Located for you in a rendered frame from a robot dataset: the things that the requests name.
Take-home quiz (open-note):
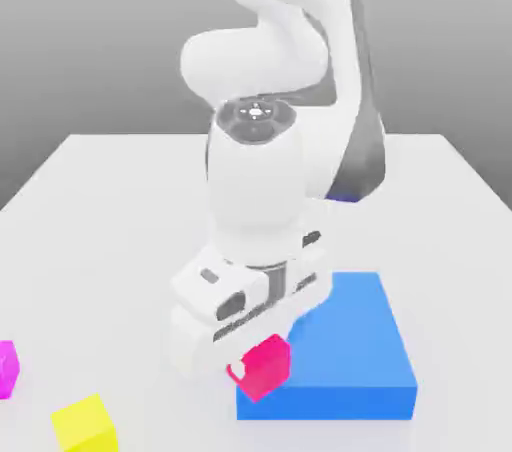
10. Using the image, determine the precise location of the small magenta cube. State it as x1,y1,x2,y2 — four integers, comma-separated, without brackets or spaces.
0,339,22,401

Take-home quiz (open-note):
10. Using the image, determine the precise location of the large blue box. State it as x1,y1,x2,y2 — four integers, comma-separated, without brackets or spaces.
235,271,419,422

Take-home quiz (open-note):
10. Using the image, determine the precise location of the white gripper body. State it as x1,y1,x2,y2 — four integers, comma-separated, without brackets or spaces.
169,249,334,384

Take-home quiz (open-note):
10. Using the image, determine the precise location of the small yellow cube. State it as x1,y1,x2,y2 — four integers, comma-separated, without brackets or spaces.
50,392,120,452

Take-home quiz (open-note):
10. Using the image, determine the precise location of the small crimson cube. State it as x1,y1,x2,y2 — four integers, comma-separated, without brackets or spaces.
225,333,292,404

